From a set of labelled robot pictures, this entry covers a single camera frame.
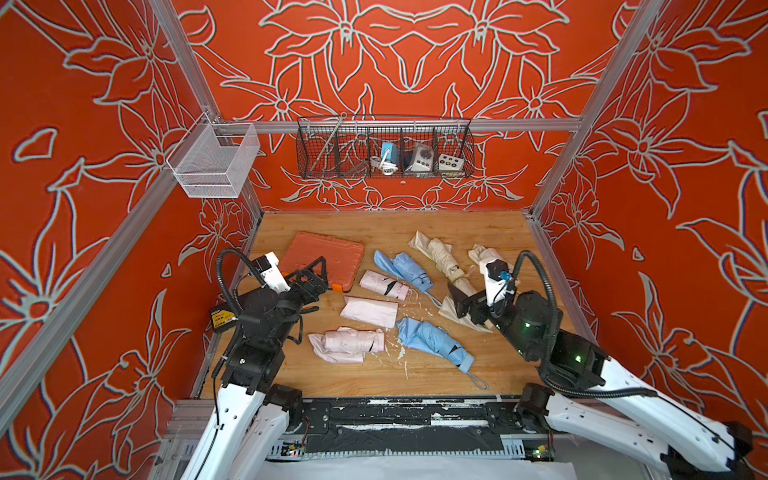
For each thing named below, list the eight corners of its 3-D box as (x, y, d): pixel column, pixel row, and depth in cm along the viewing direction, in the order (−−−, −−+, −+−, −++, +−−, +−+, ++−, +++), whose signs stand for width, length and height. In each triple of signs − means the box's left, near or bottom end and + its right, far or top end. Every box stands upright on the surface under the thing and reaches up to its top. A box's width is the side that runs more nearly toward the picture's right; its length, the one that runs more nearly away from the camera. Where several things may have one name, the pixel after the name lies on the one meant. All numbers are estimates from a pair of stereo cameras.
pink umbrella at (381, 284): (359, 286, 99) (359, 281, 96) (366, 273, 102) (366, 268, 100) (404, 303, 95) (405, 298, 92) (410, 289, 98) (411, 284, 96)
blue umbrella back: (420, 296, 96) (421, 292, 93) (387, 263, 104) (387, 259, 102) (434, 285, 98) (435, 281, 96) (401, 254, 107) (401, 250, 105)
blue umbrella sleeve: (371, 262, 105) (371, 255, 102) (377, 256, 107) (376, 250, 104) (401, 281, 100) (401, 274, 97) (406, 275, 102) (407, 268, 99)
